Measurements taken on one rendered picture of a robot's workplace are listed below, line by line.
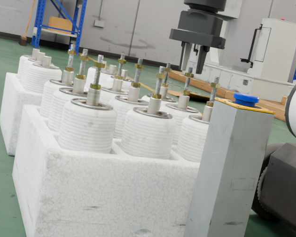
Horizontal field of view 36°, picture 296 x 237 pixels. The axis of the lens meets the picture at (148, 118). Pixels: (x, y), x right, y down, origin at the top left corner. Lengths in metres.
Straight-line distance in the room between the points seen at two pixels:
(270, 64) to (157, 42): 3.60
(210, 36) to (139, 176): 0.34
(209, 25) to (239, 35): 7.22
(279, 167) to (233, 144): 0.42
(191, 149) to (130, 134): 0.13
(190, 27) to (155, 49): 6.57
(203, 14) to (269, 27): 3.27
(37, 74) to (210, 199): 0.73
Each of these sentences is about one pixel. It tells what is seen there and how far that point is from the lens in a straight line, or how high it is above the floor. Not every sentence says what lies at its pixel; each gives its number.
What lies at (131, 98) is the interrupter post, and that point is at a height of 0.26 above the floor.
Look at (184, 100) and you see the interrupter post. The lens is 0.98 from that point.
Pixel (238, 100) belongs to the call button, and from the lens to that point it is 0.71.
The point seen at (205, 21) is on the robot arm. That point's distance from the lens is 0.96.
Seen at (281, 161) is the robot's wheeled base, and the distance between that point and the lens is 1.09.
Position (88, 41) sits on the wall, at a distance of 7.24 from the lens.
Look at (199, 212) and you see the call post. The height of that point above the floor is 0.13.
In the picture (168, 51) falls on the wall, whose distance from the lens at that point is 7.62.
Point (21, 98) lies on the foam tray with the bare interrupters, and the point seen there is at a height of 0.16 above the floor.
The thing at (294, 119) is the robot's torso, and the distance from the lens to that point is 0.89.
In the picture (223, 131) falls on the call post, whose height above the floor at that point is 0.27.
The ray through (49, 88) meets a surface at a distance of 1.00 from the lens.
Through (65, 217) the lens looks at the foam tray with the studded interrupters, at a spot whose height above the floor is 0.07.
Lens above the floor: 0.38
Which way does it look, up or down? 9 degrees down
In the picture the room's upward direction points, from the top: 12 degrees clockwise
